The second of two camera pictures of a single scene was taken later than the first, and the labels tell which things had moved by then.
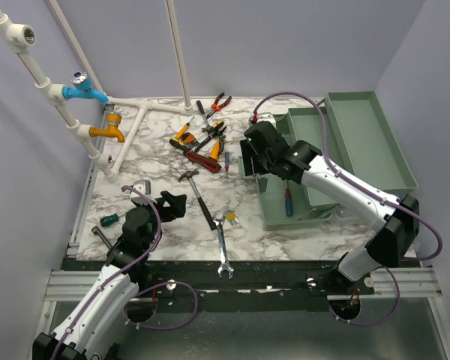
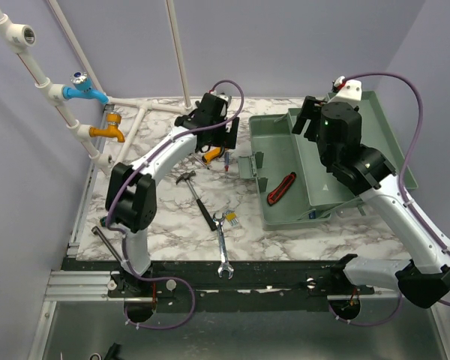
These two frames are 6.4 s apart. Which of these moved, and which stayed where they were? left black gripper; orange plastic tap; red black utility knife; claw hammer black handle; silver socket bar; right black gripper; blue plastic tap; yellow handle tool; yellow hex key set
Moved: left black gripper; red black utility knife; right black gripper
Stayed: yellow handle tool; orange plastic tap; yellow hex key set; claw hammer black handle; blue plastic tap; silver socket bar
